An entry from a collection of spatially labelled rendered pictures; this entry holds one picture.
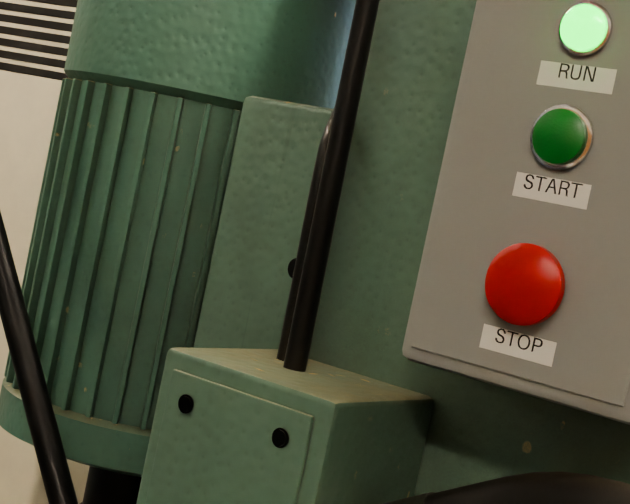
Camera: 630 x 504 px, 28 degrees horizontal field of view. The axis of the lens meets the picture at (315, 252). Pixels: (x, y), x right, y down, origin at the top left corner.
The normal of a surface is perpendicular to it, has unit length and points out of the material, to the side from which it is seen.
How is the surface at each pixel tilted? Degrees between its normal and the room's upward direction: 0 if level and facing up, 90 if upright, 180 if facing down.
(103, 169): 90
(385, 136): 90
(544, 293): 91
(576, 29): 94
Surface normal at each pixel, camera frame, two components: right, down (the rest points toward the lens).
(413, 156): -0.57, -0.07
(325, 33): 0.76, 0.19
